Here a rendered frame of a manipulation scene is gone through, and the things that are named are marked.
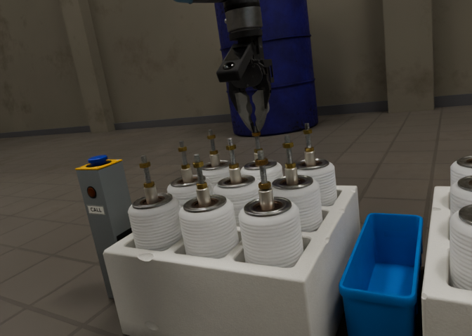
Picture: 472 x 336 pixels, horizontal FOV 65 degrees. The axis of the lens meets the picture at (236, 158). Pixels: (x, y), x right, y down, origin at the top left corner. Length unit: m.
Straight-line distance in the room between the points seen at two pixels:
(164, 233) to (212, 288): 0.14
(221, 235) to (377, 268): 0.41
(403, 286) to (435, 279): 0.31
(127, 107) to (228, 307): 3.95
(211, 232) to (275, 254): 0.11
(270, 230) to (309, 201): 0.13
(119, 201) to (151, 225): 0.18
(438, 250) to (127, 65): 4.01
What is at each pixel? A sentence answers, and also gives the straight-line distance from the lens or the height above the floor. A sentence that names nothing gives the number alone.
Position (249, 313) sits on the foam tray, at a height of 0.11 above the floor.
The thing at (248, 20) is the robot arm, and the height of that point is 0.56.
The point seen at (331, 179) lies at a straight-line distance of 0.78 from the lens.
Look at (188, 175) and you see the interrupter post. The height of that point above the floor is 0.27.
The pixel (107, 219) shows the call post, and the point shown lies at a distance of 0.84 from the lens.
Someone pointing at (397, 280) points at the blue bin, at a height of 0.00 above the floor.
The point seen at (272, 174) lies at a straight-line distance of 0.80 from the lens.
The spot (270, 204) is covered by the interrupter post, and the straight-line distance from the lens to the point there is 0.58.
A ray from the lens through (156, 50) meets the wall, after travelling 4.06.
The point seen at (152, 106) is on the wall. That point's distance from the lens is 4.19.
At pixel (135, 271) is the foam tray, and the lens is 0.70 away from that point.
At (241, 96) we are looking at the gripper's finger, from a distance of 0.81.
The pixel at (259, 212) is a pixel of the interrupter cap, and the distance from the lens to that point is 0.56.
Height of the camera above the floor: 0.46
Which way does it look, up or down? 13 degrees down
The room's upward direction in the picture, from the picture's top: 9 degrees counter-clockwise
